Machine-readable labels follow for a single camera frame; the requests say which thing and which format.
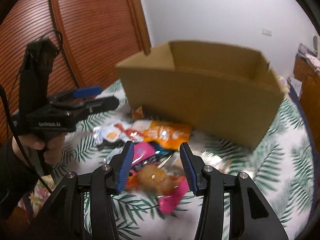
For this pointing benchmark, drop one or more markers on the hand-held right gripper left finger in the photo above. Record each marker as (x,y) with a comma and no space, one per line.
(126,166)

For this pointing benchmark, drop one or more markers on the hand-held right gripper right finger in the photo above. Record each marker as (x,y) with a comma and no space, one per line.
(188,170)

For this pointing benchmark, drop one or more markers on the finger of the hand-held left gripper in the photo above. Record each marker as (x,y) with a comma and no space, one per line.
(87,92)
(100,103)

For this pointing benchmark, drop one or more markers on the pink black snack packet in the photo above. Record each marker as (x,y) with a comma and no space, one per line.
(141,152)

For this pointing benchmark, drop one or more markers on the pink snack packet brown picture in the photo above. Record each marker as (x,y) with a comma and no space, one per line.
(170,200)

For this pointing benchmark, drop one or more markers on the cardboard box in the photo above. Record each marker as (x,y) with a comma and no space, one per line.
(200,100)

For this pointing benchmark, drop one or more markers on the person's left forearm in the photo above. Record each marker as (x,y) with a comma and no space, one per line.
(12,180)

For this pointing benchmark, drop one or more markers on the person's left hand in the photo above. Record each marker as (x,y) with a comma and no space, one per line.
(31,145)

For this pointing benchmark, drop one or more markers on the white orange snack packet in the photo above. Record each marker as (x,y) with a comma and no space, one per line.
(111,135)

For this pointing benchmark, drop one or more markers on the small orange snack packet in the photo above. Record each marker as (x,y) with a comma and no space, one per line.
(137,113)

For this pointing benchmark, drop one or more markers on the wooden louvered wardrobe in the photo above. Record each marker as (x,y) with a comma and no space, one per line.
(95,30)

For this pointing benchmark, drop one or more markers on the floral blanket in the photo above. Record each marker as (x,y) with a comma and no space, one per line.
(40,192)

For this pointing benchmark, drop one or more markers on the leaf print bed sheet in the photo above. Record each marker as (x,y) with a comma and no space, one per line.
(275,180)

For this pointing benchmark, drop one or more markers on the navy blanket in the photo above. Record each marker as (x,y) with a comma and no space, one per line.
(296,97)

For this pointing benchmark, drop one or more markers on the white paper bag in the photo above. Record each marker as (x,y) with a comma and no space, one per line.
(296,83)

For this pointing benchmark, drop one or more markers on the wooden cabinet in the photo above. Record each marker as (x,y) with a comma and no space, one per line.
(308,92)

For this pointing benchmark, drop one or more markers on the pile of folded cloths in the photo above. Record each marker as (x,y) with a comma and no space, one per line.
(310,55)

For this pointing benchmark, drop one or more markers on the white wall socket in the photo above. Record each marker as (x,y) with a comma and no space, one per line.
(266,31)

